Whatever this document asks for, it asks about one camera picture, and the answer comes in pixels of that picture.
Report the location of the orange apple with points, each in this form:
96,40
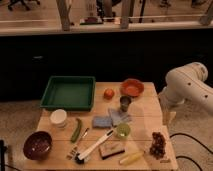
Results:
109,93

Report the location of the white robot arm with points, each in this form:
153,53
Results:
187,82

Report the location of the small metal cup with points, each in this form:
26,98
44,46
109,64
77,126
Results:
125,101

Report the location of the green plastic cup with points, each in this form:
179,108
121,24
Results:
123,130

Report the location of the white paper cup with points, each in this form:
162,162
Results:
59,118

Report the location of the orange plastic bowl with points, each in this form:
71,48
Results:
132,87

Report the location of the green plastic tray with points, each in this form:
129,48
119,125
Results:
72,93

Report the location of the grey blue cloth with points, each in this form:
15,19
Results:
118,117

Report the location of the green cucumber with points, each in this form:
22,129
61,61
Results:
77,131

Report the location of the wooden block eraser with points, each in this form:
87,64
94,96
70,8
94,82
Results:
110,149

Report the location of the small brown clips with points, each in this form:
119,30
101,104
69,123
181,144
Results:
72,153

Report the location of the yellow corn cob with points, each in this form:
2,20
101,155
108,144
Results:
130,158

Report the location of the bunch of dark grapes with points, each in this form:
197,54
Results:
157,148

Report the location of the dark purple bowl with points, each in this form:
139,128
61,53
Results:
37,146

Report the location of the white handled dish brush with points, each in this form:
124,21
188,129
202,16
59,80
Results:
80,157

